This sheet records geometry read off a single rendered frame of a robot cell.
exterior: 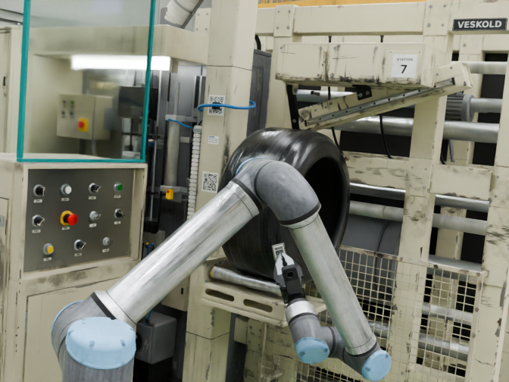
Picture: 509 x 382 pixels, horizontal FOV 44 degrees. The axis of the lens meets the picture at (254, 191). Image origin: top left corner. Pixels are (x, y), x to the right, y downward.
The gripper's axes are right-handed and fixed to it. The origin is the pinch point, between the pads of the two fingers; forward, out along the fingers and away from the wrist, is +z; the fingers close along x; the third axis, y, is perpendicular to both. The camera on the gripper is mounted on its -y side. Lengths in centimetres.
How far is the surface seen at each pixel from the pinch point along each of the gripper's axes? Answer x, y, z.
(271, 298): -6.5, 19.1, -1.8
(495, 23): 100, -24, 59
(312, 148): 19.7, -17.3, 26.8
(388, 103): 56, -6, 52
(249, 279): -12.1, 17.0, 6.9
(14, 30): -139, 72, 342
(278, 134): 10.4, -18.7, 36.5
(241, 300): -16.9, 21.1, 2.1
